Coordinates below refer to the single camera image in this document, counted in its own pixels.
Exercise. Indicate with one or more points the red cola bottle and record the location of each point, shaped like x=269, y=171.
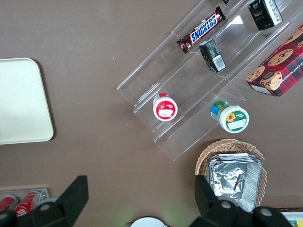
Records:
x=26, y=203
x=8, y=202

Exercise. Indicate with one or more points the clear acrylic bottle rack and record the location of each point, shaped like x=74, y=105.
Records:
x=43, y=194

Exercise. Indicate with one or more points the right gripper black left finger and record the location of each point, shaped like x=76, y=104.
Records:
x=71, y=201

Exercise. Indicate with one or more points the small black drink carton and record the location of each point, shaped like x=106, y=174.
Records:
x=213, y=56
x=262, y=14

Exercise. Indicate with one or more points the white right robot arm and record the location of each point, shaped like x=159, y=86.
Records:
x=146, y=222

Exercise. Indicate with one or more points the light wicker basket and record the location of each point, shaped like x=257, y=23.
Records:
x=227, y=145

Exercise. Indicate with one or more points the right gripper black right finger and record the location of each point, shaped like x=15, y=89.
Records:
x=208, y=205

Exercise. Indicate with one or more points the clear acrylic stepped shelf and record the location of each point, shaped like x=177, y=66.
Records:
x=146, y=78

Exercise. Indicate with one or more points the red tartan cookie box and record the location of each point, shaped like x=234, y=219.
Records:
x=284, y=71

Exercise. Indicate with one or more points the green lid jar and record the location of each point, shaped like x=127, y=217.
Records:
x=233, y=119

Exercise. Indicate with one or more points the beige plastic tray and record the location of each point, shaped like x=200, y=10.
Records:
x=23, y=101

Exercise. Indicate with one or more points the foil wrapped pack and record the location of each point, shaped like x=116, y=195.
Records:
x=253, y=182
x=225, y=177

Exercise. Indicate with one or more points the red lid white jar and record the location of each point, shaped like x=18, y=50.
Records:
x=165, y=110

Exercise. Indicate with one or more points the white snack bin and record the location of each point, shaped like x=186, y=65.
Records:
x=292, y=216

